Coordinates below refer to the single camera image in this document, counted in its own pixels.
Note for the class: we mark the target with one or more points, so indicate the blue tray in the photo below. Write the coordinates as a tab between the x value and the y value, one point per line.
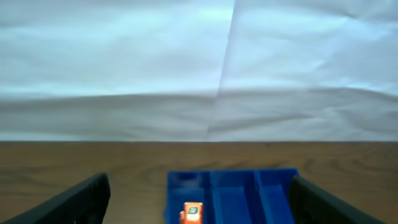
233	199

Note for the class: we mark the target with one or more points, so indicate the orange candy box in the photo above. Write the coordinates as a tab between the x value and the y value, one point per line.
192	216

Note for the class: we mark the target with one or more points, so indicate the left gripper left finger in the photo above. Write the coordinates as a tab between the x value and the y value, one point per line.
71	205

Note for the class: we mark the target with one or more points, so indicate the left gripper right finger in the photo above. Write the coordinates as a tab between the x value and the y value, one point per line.
317	208

